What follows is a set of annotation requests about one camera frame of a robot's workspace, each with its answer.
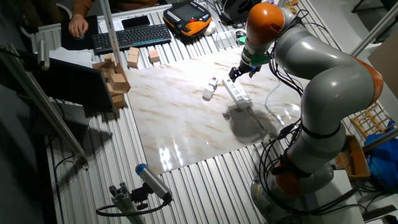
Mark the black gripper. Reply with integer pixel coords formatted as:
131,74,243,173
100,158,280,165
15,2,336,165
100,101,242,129
228,60,262,83

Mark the small white plug adapter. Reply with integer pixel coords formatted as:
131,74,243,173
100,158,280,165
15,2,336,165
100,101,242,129
202,76,220,101

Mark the forearm in brown sleeve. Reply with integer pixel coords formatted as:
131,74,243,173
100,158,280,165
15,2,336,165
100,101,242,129
72,0,94,18

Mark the person's hand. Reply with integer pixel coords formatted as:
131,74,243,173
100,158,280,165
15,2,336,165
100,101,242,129
68,14,90,39

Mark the white power strip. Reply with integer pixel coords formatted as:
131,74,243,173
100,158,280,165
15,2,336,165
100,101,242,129
221,77,252,110

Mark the clear plastic box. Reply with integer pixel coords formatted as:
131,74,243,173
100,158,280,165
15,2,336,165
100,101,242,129
215,30,237,50

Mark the round metal tape roll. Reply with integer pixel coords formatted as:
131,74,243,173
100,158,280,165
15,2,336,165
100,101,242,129
234,28,248,46

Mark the white round toy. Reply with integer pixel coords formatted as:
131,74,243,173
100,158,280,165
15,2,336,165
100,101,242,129
202,21,217,37

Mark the large black spool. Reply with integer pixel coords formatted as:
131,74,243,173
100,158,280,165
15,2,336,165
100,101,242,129
221,0,262,26

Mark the marble pattern mat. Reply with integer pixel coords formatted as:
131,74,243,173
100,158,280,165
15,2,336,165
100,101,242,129
124,46,307,175

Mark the yellow toy food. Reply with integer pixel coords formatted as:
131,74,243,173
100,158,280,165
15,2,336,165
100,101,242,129
284,0,299,15

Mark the orange black teach pendant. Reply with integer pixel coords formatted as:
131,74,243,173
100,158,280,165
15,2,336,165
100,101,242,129
162,1,213,38

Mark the black keyboard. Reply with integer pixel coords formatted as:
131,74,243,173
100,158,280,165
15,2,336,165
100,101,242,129
92,24,172,55

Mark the black smartphone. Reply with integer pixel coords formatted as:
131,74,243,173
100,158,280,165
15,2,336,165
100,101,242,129
121,15,151,30

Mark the person's torso brown sweater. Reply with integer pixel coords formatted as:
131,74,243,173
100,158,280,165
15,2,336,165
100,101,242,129
108,0,159,12

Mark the wooden rack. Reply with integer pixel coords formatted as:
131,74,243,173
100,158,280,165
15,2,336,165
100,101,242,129
350,102,396,139

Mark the brown tray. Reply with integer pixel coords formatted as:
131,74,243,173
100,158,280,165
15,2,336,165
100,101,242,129
335,134,371,180

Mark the brown cardboard sheet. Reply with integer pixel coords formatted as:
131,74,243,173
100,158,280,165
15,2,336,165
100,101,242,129
367,30,398,100

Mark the white paper sheet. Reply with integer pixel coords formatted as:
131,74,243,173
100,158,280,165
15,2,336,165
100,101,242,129
98,19,125,34

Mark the blue bag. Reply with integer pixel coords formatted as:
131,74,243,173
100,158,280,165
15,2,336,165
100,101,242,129
364,119,398,190

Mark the black monitor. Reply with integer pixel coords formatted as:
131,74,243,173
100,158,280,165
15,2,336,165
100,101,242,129
32,57,118,114

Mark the white paper stack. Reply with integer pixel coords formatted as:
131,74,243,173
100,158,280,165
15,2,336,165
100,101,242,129
49,46,94,68

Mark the short aluminium profile stub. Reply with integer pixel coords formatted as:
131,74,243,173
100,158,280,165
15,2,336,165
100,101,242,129
108,182,147,224

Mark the black mouse pad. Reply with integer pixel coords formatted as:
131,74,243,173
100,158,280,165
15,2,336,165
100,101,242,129
60,15,100,51

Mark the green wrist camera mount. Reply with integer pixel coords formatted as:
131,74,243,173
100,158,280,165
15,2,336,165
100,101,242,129
241,35,270,67

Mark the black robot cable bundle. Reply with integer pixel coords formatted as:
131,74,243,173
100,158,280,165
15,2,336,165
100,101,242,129
257,9,374,217

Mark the white power strip cable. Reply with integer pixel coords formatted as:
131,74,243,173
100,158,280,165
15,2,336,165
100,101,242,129
247,79,285,138

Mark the aluminium frame bar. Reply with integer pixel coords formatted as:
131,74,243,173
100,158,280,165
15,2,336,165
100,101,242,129
362,127,398,154
350,1,398,57

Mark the thin aluminium post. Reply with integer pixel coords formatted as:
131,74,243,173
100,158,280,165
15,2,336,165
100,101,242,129
99,0,123,66

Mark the grey camera with blue cap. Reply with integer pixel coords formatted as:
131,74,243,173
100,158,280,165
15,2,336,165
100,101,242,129
135,163,174,202

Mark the black camera clamp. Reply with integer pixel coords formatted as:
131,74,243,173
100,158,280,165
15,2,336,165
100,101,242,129
130,183,150,211

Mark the black camera cable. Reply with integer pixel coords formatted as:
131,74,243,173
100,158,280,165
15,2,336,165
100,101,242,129
95,198,172,218

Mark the grey camera on frame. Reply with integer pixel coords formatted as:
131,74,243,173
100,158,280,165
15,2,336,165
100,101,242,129
37,39,50,72

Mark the long aluminium frame beam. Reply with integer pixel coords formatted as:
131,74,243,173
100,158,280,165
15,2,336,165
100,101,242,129
0,43,90,170

